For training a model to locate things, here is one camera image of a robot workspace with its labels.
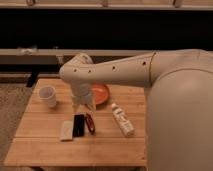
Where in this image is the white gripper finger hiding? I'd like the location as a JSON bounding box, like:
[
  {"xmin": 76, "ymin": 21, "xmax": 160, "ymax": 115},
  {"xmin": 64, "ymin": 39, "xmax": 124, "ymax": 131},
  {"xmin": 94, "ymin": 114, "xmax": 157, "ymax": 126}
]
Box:
[{"xmin": 86, "ymin": 101, "xmax": 96, "ymax": 111}]

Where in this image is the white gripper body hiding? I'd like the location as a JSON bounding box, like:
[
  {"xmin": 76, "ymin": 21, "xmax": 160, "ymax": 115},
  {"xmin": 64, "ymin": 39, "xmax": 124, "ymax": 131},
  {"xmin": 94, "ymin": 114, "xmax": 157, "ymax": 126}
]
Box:
[{"xmin": 71, "ymin": 84, "xmax": 93, "ymax": 105}]

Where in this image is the white plastic bottle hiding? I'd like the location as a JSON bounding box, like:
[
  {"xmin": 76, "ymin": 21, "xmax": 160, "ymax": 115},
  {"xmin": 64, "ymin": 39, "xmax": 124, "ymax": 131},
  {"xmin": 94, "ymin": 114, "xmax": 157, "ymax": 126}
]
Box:
[{"xmin": 111, "ymin": 103, "xmax": 134, "ymax": 137}]

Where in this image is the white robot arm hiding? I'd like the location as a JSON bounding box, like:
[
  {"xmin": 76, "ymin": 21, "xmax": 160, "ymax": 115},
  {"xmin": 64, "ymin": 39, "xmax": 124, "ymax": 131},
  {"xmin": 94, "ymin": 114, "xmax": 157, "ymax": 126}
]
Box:
[{"xmin": 60, "ymin": 49, "xmax": 213, "ymax": 171}]

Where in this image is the orange ceramic bowl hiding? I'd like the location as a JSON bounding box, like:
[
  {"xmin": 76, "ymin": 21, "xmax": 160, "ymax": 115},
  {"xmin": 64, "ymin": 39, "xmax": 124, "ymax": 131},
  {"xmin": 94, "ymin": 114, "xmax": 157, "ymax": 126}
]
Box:
[{"xmin": 92, "ymin": 84, "xmax": 110, "ymax": 105}]

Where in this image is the red glossy object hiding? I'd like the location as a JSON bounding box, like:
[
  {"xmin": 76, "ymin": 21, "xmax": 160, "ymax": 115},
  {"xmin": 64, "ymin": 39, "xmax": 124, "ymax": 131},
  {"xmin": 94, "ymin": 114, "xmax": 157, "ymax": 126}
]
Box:
[{"xmin": 85, "ymin": 114, "xmax": 95, "ymax": 134}]

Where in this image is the black rectangular bar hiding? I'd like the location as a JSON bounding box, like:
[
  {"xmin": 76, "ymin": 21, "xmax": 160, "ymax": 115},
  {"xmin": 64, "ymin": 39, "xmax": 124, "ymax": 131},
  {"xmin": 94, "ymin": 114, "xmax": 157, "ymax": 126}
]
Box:
[{"xmin": 73, "ymin": 114, "xmax": 85, "ymax": 137}]

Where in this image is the white rectangular bar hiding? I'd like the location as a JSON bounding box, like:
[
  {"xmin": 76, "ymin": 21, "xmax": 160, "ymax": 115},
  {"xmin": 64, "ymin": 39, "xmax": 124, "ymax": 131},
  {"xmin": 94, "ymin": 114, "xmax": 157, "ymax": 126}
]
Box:
[{"xmin": 60, "ymin": 120, "xmax": 73, "ymax": 141}]

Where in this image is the white paper cup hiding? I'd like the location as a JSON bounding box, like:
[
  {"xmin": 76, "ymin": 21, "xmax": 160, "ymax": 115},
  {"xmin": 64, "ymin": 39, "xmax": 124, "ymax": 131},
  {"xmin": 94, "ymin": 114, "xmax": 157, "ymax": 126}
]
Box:
[{"xmin": 38, "ymin": 86, "xmax": 57, "ymax": 108}]

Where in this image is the wooden table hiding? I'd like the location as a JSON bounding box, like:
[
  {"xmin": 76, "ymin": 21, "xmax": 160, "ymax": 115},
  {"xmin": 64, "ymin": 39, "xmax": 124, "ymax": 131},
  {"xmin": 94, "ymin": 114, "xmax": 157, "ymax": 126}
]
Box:
[{"xmin": 4, "ymin": 79, "xmax": 146, "ymax": 167}]

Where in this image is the grey horizontal rail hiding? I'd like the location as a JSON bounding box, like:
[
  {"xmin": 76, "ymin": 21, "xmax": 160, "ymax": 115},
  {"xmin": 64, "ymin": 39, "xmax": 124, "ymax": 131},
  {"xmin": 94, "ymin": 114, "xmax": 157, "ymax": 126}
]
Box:
[{"xmin": 0, "ymin": 48, "xmax": 148, "ymax": 65}]

